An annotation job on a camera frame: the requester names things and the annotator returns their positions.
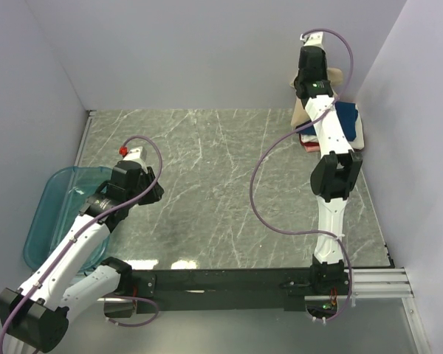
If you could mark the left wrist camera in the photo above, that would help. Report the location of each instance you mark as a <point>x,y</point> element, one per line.
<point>137,154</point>

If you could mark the teal plastic bin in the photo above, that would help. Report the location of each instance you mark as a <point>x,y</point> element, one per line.
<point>63,196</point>

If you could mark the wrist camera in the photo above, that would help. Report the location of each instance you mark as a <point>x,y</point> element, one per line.
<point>137,154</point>
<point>312,39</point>

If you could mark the folded pink t-shirt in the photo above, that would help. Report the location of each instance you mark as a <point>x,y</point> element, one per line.
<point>311,147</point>

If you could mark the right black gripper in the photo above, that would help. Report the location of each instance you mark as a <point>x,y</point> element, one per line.
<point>312,57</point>

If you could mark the folded white t-shirt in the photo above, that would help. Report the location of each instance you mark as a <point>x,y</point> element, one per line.
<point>358,143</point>

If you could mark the beige t-shirt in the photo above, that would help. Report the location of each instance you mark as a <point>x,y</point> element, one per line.
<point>300,116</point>

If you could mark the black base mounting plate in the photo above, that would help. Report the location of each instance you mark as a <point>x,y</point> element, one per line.
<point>236,289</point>

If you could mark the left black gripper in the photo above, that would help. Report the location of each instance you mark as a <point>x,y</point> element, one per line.
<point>153,185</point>

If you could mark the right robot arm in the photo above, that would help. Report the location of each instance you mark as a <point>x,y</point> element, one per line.
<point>335,174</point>

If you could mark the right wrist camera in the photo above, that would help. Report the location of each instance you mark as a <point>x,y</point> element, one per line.
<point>312,39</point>

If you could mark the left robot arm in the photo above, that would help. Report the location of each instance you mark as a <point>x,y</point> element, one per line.
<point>35,316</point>

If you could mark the folded blue t-shirt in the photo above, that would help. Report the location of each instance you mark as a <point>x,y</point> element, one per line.
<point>347,114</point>

